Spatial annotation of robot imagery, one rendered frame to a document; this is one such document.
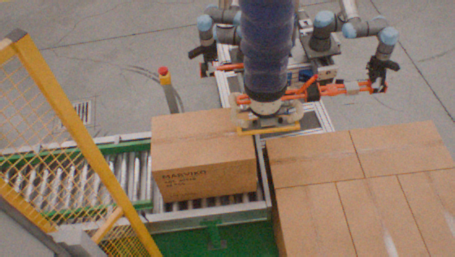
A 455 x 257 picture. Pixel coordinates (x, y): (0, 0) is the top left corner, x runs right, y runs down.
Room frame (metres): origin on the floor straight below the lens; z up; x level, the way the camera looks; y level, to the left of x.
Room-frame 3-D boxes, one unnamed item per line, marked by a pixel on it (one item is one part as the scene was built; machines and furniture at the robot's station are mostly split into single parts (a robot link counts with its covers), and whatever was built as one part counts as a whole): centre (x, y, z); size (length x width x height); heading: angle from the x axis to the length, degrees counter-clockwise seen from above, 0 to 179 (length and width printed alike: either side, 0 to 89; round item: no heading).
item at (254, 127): (1.28, -0.19, 1.13); 0.34 x 0.10 x 0.05; 91
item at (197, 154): (1.37, 0.20, 0.75); 0.60 x 0.40 x 0.40; 92
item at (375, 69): (1.39, -0.76, 1.38); 0.09 x 0.08 x 0.12; 90
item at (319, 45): (1.97, -0.63, 1.09); 0.15 x 0.15 x 0.10
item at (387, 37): (1.39, -0.77, 1.54); 0.09 x 0.08 x 0.11; 1
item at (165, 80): (1.87, 0.42, 0.50); 0.07 x 0.07 x 1.00; 2
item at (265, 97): (1.38, -0.19, 1.35); 0.23 x 0.23 x 0.04
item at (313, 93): (1.38, -0.44, 1.24); 0.10 x 0.08 x 0.06; 1
